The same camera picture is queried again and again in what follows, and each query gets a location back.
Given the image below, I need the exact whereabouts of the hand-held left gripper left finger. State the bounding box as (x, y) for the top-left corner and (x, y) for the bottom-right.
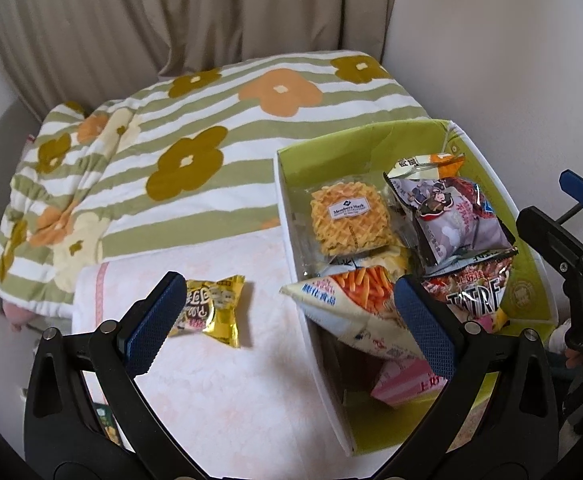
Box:
(24, 271), (188, 467)

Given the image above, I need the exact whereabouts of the white orange sticks snack packet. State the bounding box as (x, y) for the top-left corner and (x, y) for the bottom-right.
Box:
(278, 265), (428, 362)

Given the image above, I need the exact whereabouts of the red black snack packet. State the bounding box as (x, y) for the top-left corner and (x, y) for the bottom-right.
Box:
(419, 250), (520, 334)

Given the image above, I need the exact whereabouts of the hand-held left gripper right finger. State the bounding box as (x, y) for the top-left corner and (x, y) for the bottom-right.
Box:
(394, 275), (560, 467)

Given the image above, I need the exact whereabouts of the beige curtain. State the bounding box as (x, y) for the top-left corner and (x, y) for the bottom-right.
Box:
(0, 0), (398, 111)

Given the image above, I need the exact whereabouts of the clear waffle cookie packet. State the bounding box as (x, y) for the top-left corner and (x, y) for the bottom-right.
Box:
(291, 180), (408, 267)

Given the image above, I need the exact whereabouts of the flowered striped blanket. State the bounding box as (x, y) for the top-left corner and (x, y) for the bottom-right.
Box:
(0, 50), (438, 322)

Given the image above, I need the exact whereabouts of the pink pillow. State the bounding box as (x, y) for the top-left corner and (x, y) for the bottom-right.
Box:
(1, 302), (38, 334)

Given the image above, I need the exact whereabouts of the green yellow snack packet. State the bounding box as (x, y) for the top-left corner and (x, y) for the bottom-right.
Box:
(92, 402), (123, 447)

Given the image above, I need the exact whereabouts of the pink snack packet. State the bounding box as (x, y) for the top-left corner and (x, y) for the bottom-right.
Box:
(370, 357), (445, 409)

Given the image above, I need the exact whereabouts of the yellow chip packet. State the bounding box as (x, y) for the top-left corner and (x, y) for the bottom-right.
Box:
(331, 244), (413, 282)

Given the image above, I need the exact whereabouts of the pale pink towel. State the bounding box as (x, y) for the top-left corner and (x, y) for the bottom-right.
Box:
(71, 220), (358, 480)

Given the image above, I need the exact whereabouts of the green cardboard box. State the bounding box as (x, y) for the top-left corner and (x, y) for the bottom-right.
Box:
(274, 119), (560, 457)

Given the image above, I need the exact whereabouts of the grey cartoon snack packet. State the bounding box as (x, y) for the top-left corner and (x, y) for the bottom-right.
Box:
(384, 176), (520, 267)

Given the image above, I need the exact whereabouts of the gold snack packet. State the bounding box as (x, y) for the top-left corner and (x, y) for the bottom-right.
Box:
(167, 275), (247, 349)

